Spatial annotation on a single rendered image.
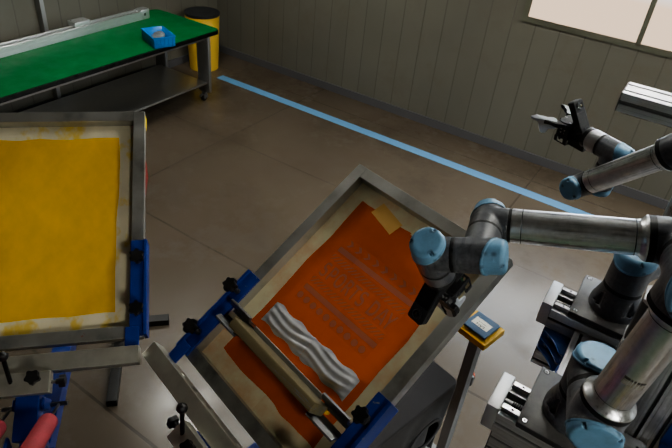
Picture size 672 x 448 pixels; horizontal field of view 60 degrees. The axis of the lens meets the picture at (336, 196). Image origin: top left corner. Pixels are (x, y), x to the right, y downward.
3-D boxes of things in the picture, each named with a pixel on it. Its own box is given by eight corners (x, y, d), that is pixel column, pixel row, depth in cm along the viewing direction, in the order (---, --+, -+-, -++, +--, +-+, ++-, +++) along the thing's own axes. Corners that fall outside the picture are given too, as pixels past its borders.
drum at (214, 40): (204, 76, 623) (201, 19, 589) (179, 66, 639) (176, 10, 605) (228, 67, 649) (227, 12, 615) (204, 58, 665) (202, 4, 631)
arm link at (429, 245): (445, 259, 114) (403, 256, 117) (454, 282, 123) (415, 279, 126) (450, 224, 118) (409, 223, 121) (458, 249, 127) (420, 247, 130)
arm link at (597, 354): (609, 379, 147) (629, 342, 139) (611, 422, 136) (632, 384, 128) (560, 363, 149) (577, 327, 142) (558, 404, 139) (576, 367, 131)
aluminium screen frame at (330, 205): (362, 170, 189) (359, 163, 186) (513, 265, 154) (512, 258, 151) (186, 353, 173) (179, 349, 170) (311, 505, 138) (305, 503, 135)
